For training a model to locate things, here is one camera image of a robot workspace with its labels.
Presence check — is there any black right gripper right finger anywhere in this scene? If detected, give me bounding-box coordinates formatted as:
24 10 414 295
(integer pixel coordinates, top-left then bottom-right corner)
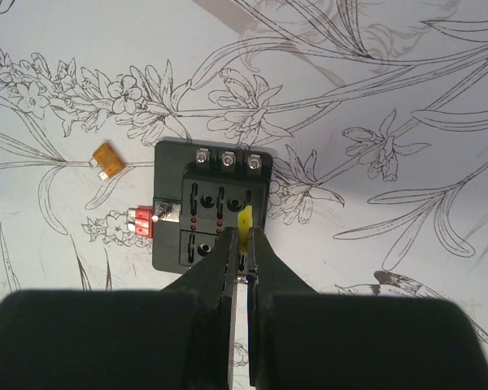
247 228 488 389

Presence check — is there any red blade fuse near box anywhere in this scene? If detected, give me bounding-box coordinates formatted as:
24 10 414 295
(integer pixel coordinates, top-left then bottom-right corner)
127 206 154 238

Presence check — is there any orange blade fuse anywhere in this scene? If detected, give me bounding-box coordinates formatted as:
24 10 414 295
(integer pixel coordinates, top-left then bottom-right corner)
89 142 126 180

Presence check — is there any black fuse box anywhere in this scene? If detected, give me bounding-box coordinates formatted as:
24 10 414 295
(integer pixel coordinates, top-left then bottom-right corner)
152 141 273 274

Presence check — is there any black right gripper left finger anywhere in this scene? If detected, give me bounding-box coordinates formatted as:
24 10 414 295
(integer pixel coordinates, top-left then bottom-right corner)
0 228 237 389

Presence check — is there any yellow blade fuse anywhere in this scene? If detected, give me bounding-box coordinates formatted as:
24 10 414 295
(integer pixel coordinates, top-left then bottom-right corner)
237 205 253 255

